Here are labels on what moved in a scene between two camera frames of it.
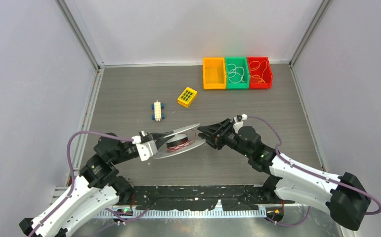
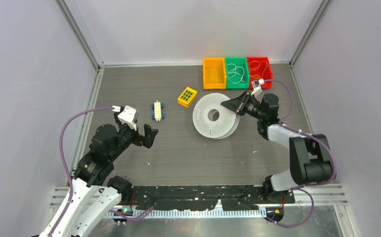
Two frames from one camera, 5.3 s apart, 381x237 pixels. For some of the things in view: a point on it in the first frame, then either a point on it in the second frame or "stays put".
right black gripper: x=225 y=126 → x=239 y=104
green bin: x=237 y=73 stays put
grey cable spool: x=179 y=143 → x=213 y=120
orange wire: x=262 y=77 stays put
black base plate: x=190 y=198 stays put
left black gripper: x=156 y=135 → x=147 y=139
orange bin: x=214 y=73 stays put
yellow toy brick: x=187 y=97 stays put
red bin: x=260 y=75 stays put
